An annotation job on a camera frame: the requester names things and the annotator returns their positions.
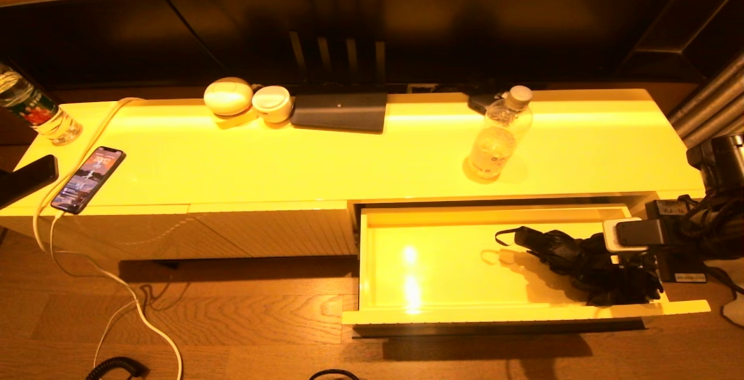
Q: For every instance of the dark wooden shelf unit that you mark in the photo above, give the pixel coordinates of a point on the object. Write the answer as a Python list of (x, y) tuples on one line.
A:
[(697, 25)]

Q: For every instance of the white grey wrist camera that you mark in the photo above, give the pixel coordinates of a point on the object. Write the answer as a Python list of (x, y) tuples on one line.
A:
[(636, 233)]

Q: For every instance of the cream ribbed cabinet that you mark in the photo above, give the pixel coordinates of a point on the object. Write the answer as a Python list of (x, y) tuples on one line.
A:
[(261, 159)]

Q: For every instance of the small black flat device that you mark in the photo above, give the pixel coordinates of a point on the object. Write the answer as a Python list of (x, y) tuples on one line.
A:
[(479, 101)]

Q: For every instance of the water bottle with green label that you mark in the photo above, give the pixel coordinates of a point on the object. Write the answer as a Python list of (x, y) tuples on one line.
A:
[(39, 113)]

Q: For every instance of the white round lidded jar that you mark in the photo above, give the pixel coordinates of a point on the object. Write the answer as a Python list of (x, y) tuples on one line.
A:
[(271, 103)]

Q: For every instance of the black flat television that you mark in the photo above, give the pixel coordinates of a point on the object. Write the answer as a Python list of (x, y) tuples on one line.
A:
[(407, 31)]

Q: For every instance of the dark grey flat box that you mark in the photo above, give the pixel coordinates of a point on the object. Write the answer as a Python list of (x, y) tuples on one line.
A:
[(340, 111)]

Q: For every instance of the white egg-shaped device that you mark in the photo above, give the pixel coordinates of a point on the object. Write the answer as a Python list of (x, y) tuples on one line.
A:
[(228, 96)]

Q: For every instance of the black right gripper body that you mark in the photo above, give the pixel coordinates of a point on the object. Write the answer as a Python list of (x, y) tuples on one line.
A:
[(683, 246)]

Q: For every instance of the clear bottle with white cap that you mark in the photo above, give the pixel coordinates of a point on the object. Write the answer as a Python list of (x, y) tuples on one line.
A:
[(495, 142)]

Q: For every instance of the cabinet drawer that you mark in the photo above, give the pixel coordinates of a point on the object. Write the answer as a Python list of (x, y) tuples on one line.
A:
[(430, 264)]

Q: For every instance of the black umbrella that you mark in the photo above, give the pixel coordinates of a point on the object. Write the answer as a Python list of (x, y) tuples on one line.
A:
[(569, 258)]

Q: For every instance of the grey curtain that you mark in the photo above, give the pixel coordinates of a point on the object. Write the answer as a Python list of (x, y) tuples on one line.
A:
[(715, 107)]

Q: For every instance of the black smartphone on charger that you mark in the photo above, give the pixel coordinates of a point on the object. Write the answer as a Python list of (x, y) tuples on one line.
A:
[(87, 179)]

